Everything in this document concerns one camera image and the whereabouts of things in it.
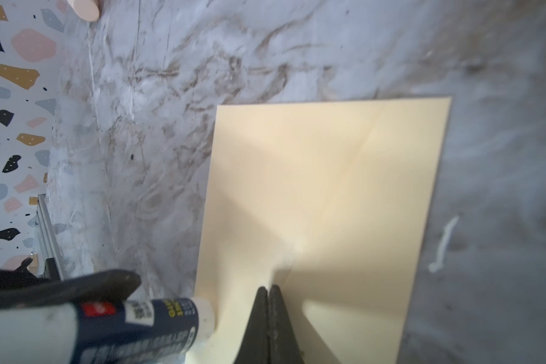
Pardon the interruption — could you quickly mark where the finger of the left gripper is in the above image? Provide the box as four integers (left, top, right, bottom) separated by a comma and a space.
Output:
0, 269, 141, 309

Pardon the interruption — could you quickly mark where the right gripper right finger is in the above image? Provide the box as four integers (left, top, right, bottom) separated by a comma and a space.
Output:
268, 285, 304, 364

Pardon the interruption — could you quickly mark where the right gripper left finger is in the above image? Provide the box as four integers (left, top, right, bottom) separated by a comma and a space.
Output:
234, 287, 268, 364

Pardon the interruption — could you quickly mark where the yellow paper envelope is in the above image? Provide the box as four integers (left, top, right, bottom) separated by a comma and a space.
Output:
186, 97, 452, 363

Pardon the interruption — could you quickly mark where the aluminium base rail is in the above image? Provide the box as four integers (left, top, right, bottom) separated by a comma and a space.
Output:
34, 200, 68, 281

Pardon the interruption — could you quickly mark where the beige wooden stamp handle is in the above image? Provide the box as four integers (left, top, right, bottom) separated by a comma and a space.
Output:
68, 0, 100, 22

